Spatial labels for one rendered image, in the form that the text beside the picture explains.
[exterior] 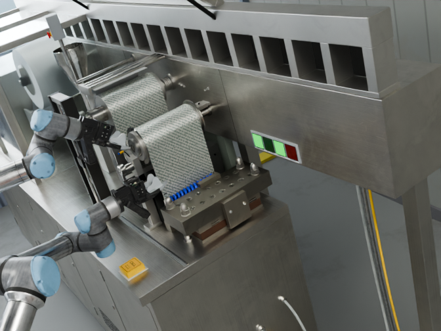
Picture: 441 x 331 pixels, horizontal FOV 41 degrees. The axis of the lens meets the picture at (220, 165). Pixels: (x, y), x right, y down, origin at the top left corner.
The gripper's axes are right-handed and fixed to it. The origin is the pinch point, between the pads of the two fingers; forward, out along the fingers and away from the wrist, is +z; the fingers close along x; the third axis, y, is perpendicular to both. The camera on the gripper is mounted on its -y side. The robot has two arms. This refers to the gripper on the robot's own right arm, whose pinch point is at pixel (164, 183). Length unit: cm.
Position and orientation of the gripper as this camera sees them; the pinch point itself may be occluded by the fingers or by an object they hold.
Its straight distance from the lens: 218.5
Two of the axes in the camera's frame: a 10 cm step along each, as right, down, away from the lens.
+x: -5.6, -2.4, 7.9
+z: 7.9, -4.5, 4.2
